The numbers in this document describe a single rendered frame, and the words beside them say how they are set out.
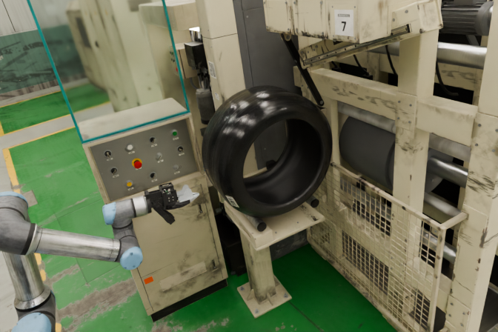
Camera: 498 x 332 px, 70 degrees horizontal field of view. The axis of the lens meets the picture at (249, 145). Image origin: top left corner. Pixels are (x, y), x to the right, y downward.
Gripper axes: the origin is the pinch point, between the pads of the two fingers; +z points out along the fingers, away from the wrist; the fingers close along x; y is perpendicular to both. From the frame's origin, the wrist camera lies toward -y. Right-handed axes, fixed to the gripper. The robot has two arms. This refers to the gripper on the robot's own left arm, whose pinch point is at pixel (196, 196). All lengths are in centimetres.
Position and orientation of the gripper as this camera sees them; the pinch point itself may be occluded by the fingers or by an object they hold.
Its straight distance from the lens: 147.3
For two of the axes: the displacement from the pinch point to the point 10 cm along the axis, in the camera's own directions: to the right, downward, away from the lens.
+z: 9.0, -1.9, 4.0
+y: -0.3, -9.2, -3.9
